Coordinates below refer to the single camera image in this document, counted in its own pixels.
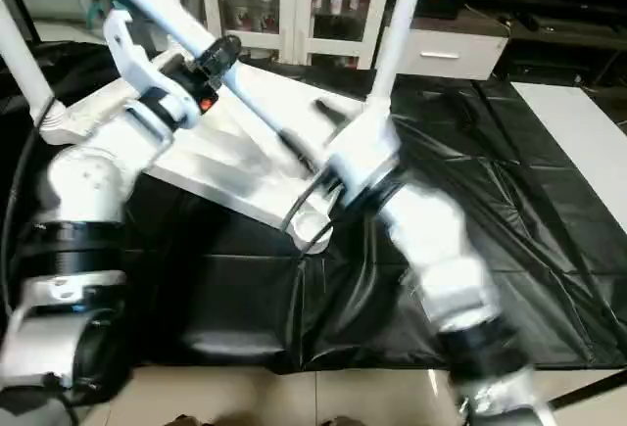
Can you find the white plastic table top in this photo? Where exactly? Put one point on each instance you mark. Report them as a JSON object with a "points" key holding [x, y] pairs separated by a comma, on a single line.
{"points": [[235, 152]]}

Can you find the white plastic table leg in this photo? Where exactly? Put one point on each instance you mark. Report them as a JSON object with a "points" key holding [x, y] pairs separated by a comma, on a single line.
{"points": [[22, 63], [399, 29], [161, 2]]}

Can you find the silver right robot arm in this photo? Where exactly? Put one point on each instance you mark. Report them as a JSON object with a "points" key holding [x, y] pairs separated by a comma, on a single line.
{"points": [[441, 250]]}

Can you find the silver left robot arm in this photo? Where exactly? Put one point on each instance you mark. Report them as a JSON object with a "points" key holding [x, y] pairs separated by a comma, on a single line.
{"points": [[83, 186]]}

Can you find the white glass door cabinet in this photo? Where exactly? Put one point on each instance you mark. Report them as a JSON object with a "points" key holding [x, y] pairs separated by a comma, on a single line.
{"points": [[296, 29]]}

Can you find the grey pole stand blue brackets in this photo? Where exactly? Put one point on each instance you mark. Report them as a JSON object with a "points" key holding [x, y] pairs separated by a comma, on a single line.
{"points": [[92, 12]]}

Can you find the white drawer cabinet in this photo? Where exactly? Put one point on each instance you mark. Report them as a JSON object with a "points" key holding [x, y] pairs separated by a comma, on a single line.
{"points": [[485, 66]]}

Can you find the black work mat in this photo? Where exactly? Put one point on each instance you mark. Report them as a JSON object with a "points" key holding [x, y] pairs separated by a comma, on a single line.
{"points": [[514, 201]]}

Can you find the black low desk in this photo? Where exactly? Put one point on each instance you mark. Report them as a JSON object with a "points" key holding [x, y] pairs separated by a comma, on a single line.
{"points": [[563, 44]]}

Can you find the white flat board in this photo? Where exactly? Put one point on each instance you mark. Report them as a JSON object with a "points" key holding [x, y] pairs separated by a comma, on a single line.
{"points": [[573, 127]]}

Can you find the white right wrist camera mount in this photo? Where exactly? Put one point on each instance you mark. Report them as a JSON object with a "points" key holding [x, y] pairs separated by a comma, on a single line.
{"points": [[362, 152]]}

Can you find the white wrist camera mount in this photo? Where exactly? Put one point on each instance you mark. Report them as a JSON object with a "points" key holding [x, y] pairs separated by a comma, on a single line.
{"points": [[132, 63], [362, 152]]}

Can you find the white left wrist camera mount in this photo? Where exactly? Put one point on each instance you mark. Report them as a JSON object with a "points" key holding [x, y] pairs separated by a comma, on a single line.
{"points": [[132, 63]]}

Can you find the black metal table frame leg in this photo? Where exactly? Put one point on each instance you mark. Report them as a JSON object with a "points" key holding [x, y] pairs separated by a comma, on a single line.
{"points": [[588, 389]]}

